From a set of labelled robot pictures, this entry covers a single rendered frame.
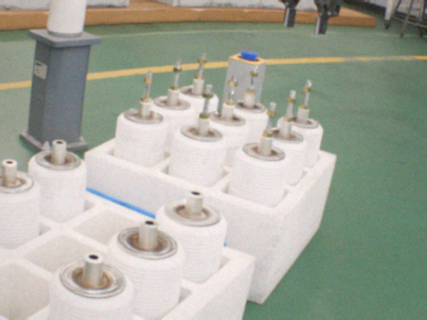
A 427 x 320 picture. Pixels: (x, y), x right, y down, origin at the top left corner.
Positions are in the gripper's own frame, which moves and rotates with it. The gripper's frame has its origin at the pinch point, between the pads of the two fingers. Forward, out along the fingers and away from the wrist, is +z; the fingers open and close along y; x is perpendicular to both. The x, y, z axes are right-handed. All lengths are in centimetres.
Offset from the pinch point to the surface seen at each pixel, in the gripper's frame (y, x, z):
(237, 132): -6.6, -5.7, 22.9
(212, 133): -6.1, -13.3, 21.7
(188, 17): -197, 175, 45
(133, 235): 16, -51, 22
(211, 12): -196, 193, 41
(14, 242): 0, -59, 29
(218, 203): 3.0, -19.6, 30.1
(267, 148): 4.9, -11.7, 20.8
